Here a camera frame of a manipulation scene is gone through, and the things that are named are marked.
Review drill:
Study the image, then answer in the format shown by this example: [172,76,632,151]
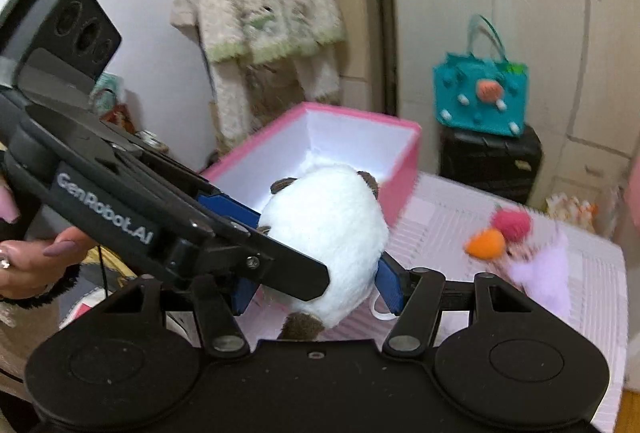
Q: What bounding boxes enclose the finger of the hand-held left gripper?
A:
[140,148,262,230]
[160,232,329,302]

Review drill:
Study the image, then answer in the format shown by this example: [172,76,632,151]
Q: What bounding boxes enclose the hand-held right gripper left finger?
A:
[92,274,262,358]

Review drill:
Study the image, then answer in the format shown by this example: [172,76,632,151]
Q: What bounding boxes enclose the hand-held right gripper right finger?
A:
[376,254,538,358]

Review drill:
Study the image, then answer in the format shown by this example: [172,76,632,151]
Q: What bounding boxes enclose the white brown plush toy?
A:
[257,164,390,342]

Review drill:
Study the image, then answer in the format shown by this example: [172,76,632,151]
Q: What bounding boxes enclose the orange egg sponge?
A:
[464,228,506,260]

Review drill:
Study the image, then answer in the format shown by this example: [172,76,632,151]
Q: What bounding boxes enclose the pink yarn strawberry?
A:
[492,207,532,242]

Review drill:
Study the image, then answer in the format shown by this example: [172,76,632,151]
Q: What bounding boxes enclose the pink cardboard box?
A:
[199,102,423,235]

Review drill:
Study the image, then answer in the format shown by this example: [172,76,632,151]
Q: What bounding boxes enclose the purple plush toy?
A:
[504,232,572,315]

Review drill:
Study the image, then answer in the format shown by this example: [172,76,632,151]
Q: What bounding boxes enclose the person's left hand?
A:
[0,180,95,300]

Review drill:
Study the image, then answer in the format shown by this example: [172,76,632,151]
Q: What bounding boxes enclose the striped tablecloth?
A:
[235,172,629,430]

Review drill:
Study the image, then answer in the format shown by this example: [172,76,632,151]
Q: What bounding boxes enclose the black suitcase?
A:
[438,125,544,207]

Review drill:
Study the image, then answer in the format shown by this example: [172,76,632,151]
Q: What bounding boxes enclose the clear plastic bag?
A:
[544,192,602,231]

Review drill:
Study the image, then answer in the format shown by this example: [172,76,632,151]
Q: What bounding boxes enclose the teal felt handbag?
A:
[432,14,530,138]

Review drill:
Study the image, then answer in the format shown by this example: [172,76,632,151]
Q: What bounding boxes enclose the fluffy white cardigan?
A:
[169,0,347,155]

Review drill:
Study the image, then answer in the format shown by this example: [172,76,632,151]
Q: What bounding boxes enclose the beige wooden cabinet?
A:
[299,0,387,115]

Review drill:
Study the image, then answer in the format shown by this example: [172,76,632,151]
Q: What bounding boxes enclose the cream wardrobe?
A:
[385,0,640,235]

